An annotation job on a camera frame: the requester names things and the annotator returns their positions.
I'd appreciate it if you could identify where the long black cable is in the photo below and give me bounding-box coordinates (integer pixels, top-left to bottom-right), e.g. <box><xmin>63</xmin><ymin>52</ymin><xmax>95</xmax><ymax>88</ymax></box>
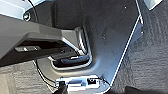
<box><xmin>27</xmin><ymin>0</ymin><xmax>39</xmax><ymax>16</ymax></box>

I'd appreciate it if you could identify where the round green-ringed base light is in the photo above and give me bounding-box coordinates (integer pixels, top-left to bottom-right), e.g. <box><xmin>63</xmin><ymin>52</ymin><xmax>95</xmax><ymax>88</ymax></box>
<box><xmin>22</xmin><ymin>12</ymin><xmax>31</xmax><ymax>21</ymax></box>

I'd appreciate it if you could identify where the thin black cable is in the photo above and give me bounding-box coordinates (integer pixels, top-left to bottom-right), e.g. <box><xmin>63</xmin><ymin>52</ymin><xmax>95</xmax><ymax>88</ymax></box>
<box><xmin>95</xmin><ymin>77</ymin><xmax>111</xmax><ymax>89</ymax></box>
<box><xmin>34</xmin><ymin>59</ymin><xmax>60</xmax><ymax>92</ymax></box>

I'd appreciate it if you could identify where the small white box blue middle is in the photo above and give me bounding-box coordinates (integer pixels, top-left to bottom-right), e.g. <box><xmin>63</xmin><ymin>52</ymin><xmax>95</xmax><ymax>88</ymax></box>
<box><xmin>65</xmin><ymin>79</ymin><xmax>86</xmax><ymax>89</ymax></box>

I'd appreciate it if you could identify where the thick grey torso limb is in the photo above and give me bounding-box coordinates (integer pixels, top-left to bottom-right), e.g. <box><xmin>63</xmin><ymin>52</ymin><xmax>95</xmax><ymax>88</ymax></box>
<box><xmin>0</xmin><ymin>13</ymin><xmax>90</xmax><ymax>68</ymax></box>

